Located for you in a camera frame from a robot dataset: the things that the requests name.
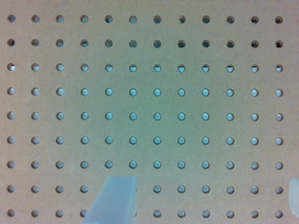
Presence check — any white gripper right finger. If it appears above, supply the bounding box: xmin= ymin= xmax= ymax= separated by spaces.
xmin=289 ymin=178 xmax=299 ymax=217

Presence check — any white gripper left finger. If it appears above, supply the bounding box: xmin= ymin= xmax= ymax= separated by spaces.
xmin=82 ymin=176 xmax=137 ymax=224

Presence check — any brown pegboard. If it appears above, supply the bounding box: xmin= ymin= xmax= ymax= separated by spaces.
xmin=0 ymin=0 xmax=299 ymax=224

